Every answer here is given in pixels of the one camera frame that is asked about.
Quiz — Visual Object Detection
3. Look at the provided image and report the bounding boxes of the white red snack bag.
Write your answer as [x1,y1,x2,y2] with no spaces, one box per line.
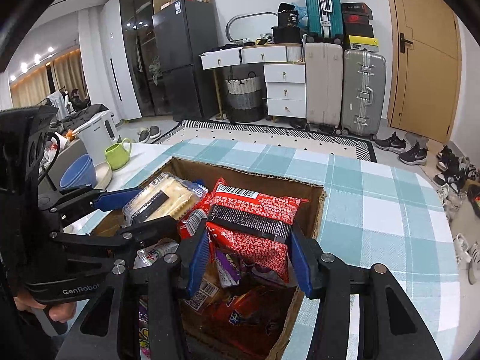
[133,238,179,269]

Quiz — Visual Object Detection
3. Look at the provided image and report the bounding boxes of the chocolate chip cookie pack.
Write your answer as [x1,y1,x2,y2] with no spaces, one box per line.
[122,172,208,226]

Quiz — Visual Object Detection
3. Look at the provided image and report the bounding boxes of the red black noodle pack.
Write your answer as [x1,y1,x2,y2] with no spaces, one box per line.
[205,178,308,283]

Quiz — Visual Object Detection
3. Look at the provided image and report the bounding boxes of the red triangular chip bag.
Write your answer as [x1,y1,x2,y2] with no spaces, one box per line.
[204,285,295,359]

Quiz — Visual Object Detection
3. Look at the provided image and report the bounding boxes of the orange cracker sleeve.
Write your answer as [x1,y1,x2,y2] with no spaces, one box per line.
[183,270,221,314]

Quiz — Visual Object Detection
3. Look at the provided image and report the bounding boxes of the purple gummy candy bag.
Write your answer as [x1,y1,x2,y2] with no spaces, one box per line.
[215,250,287,289]

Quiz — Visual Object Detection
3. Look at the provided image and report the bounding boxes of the operator left hand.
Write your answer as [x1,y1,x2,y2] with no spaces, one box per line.
[14,292,77,323]

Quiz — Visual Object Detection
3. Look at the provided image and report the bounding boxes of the blue stacked bowls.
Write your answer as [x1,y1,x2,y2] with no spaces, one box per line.
[59,154,97,189]

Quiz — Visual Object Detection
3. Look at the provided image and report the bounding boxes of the green ceramic mug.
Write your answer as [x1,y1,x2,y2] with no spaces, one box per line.
[104,138,132,171]

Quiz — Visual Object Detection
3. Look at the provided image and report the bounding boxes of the white electric kettle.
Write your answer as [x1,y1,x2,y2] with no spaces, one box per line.
[73,111,120,166]

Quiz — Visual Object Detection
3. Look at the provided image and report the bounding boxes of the checkered teal tablecloth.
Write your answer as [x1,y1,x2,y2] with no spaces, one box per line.
[74,137,462,360]

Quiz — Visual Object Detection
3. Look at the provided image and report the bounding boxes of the patterned floor rug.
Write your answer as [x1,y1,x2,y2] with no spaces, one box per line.
[155,119,377,163]

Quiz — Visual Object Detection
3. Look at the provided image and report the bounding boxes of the black sneaker pair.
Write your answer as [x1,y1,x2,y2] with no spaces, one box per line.
[374,133,427,166]

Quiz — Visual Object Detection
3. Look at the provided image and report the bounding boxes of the silver aluminium suitcase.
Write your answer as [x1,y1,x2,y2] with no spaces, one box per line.
[341,49,386,138]

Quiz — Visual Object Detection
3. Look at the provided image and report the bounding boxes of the woven laundry basket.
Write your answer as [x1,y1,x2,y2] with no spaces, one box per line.
[225,69,264,124]

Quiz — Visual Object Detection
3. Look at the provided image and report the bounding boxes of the white drawer desk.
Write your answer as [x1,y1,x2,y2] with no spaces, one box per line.
[200,43,307,119]

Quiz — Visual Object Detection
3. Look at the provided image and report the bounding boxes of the black refrigerator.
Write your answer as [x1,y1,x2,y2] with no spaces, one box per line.
[152,0,219,121]

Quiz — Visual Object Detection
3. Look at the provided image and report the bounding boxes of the beige suitcase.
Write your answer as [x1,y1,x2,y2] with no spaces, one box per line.
[305,42,343,128]

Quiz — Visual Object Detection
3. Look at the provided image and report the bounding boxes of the glass door cabinet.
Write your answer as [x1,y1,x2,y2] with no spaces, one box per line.
[120,0,171,117]

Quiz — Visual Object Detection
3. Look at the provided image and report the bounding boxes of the wooden door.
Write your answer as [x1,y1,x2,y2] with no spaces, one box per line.
[387,0,461,143]

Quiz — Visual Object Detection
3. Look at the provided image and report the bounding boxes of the teal suitcase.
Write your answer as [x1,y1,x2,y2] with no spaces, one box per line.
[305,0,343,45]

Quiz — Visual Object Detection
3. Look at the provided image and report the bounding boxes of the stacked shoe boxes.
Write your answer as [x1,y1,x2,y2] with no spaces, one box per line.
[341,2,379,53]

